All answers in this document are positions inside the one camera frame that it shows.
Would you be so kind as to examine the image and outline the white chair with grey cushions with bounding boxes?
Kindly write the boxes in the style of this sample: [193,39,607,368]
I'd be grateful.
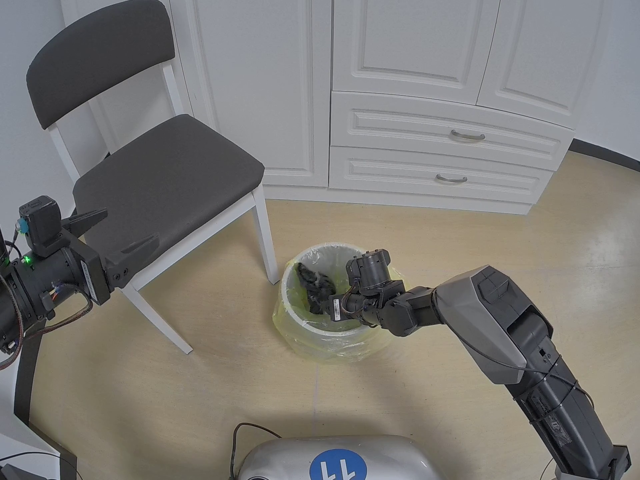
[26,0,281,355]

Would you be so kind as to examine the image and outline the black plastic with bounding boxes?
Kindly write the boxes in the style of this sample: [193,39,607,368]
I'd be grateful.
[295,263,337,316]

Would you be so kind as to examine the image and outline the white trash bin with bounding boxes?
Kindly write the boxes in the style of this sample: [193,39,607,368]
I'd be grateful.
[278,242,401,364]

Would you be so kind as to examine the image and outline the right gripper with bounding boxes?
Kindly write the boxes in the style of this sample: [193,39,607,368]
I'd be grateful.
[329,291,364,323]

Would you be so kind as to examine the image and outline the white wardrobe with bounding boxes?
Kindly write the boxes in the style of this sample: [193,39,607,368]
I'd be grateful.
[56,0,613,215]

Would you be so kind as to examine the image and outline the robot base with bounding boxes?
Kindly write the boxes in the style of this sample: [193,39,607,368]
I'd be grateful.
[239,435,443,480]

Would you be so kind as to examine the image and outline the yellow-green plastic bag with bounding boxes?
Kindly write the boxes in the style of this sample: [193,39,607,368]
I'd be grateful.
[271,242,412,366]

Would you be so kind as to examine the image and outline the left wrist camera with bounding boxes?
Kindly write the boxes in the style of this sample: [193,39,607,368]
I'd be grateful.
[18,195,68,259]

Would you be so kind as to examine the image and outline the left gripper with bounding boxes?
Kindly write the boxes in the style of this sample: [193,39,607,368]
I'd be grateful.
[14,209,161,320]

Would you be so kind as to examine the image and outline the black cable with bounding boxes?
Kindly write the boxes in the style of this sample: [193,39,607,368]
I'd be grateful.
[229,422,283,476]

